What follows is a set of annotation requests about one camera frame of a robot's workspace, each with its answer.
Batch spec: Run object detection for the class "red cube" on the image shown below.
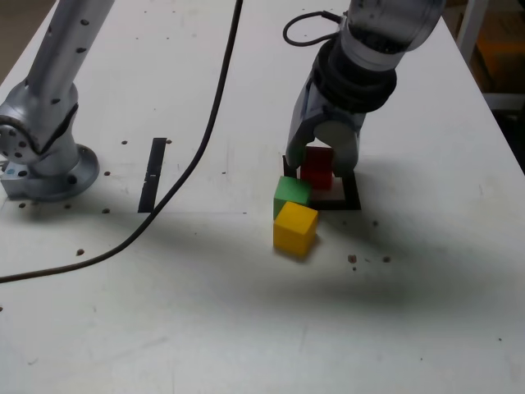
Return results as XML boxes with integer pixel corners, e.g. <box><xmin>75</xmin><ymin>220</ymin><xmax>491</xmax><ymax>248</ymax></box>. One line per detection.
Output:
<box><xmin>300</xmin><ymin>146</ymin><xmax>334</xmax><ymax>190</ymax></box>

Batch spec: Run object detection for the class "thin black camera cable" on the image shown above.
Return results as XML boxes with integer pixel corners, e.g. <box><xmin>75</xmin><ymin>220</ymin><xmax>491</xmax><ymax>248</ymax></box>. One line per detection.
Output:
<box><xmin>282</xmin><ymin>11</ymin><xmax>349</xmax><ymax>47</ymax></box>

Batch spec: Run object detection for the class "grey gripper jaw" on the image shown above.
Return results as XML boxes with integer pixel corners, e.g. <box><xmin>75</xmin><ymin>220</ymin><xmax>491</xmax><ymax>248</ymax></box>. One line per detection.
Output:
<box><xmin>313</xmin><ymin>110</ymin><xmax>367</xmax><ymax>179</ymax></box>
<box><xmin>285</xmin><ymin>65</ymin><xmax>326</xmax><ymax>170</ymax></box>

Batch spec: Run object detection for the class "black tape strip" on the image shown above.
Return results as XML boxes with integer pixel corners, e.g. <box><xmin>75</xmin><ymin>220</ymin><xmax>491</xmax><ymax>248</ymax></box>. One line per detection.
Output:
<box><xmin>138</xmin><ymin>137</ymin><xmax>168</xmax><ymax>213</ymax></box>

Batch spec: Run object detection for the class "green cube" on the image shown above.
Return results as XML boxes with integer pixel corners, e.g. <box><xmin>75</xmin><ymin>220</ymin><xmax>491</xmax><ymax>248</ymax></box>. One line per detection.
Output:
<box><xmin>272</xmin><ymin>176</ymin><xmax>313</xmax><ymax>222</ymax></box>

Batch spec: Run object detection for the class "thick black cable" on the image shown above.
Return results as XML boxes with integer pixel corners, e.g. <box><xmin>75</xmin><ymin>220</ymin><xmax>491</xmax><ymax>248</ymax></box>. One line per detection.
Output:
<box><xmin>0</xmin><ymin>0</ymin><xmax>245</xmax><ymax>284</ymax></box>

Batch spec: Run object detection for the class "brown cardboard box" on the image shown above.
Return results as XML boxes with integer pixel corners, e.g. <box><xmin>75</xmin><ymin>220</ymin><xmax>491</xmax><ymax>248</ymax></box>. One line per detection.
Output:
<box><xmin>471</xmin><ymin>11</ymin><xmax>525</xmax><ymax>94</ymax></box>

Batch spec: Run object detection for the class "yellow cube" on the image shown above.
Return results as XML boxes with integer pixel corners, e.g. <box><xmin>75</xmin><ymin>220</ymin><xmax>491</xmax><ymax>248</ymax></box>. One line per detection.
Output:
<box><xmin>272</xmin><ymin>200</ymin><xmax>319</xmax><ymax>258</ymax></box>

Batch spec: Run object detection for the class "black tape square outline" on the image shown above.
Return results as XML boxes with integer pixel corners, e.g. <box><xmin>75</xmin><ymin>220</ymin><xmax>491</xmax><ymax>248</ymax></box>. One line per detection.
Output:
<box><xmin>281</xmin><ymin>153</ymin><xmax>362</xmax><ymax>212</ymax></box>

